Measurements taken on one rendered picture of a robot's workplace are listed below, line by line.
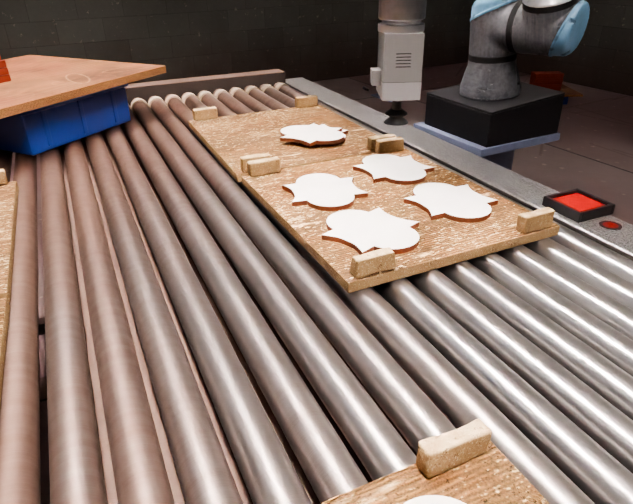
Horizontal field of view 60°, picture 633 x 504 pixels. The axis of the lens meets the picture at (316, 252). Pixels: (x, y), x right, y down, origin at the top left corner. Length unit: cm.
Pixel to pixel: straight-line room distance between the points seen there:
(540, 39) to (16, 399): 122
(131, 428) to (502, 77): 120
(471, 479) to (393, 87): 65
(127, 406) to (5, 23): 525
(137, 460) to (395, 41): 70
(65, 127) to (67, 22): 438
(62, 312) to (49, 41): 507
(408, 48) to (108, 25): 496
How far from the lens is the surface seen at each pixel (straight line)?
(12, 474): 54
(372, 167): 101
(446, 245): 76
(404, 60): 93
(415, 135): 131
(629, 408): 61
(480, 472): 47
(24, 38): 570
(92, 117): 141
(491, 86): 147
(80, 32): 573
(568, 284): 76
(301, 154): 111
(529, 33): 140
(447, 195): 90
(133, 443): 52
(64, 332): 68
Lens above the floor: 129
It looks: 29 degrees down
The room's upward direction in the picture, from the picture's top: 1 degrees counter-clockwise
